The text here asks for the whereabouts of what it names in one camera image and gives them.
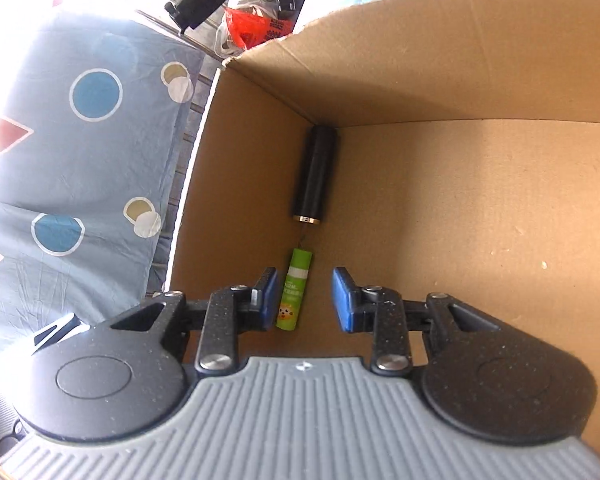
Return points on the blue-grey bed sheet with circles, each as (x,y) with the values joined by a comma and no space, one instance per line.
(80,160)

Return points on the brown cardboard box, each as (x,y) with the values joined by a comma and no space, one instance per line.
(480,210)

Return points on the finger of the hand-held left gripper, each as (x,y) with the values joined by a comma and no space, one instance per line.
(62,327)

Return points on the metal railing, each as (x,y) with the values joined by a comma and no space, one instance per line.
(155,20)

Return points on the green lip balm stick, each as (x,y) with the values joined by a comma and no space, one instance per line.
(292,295)

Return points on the clear bag with red contents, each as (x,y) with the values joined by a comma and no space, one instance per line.
(252,25)

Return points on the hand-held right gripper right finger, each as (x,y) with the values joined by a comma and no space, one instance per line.
(341,305)

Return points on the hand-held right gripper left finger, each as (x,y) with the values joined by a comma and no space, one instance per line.
(266,300)

